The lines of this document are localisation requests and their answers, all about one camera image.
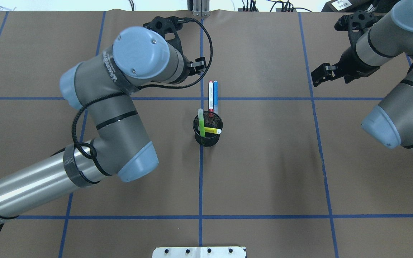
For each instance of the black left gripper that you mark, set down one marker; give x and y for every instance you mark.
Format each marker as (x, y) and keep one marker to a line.
(197, 64)

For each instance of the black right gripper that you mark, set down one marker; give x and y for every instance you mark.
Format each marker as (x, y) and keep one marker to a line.
(351, 64)

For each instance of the blue marker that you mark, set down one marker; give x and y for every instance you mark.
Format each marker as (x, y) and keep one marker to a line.
(215, 96)

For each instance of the red white marker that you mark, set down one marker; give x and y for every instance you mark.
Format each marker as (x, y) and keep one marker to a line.
(210, 96)

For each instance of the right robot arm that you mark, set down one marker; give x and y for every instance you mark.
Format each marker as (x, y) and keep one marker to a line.
(375, 40)

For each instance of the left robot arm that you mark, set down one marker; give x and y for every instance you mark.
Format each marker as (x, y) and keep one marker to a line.
(108, 136)

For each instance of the green highlighter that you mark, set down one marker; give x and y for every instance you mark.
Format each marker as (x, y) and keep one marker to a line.
(200, 115)

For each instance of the black mesh pen cup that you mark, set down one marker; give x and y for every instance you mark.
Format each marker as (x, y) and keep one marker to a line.
(211, 120)

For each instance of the yellow highlighter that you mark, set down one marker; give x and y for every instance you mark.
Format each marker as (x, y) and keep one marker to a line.
(212, 130)

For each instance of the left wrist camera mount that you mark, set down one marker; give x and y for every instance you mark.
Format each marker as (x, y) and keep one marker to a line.
(169, 25)

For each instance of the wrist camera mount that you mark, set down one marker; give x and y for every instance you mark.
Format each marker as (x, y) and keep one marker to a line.
(356, 24)
(169, 25)

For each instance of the aluminium frame post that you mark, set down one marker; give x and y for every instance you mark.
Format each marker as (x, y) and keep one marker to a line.
(201, 8)

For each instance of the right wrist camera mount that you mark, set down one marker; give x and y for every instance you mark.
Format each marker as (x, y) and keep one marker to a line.
(356, 24)

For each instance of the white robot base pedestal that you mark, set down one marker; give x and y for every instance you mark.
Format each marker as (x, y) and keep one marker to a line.
(200, 252)

